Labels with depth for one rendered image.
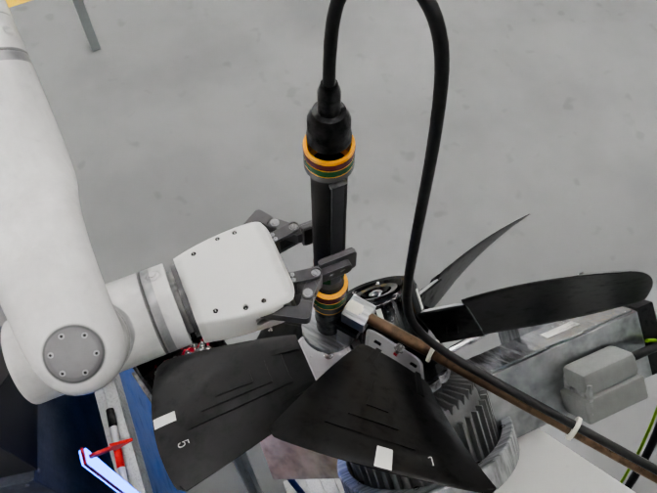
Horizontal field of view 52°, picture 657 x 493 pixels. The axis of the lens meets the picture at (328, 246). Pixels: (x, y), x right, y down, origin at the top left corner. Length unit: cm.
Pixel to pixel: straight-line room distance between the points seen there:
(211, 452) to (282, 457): 23
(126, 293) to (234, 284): 10
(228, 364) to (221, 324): 35
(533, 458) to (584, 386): 13
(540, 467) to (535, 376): 14
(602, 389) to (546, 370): 8
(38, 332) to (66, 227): 9
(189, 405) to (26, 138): 47
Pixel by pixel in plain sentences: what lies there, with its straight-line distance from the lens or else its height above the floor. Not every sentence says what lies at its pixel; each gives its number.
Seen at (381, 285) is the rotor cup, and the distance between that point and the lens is 99.
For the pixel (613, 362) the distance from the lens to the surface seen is 106.
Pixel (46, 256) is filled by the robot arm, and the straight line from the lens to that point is 57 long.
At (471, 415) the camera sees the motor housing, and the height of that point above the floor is 117.
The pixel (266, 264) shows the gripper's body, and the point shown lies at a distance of 65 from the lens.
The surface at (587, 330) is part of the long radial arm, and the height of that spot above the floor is 114.
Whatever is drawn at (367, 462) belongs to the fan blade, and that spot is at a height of 143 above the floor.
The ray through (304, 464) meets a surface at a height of 98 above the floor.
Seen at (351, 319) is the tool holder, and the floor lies 138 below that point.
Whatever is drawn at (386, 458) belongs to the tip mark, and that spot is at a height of 142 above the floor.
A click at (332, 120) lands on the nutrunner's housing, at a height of 169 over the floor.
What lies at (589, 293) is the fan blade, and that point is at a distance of 92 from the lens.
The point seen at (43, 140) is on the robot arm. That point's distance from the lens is 65.
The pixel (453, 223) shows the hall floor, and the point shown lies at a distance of 252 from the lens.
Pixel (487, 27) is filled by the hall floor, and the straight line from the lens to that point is 327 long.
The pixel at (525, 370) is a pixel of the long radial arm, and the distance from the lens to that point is 105.
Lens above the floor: 207
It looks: 59 degrees down
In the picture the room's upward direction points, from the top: straight up
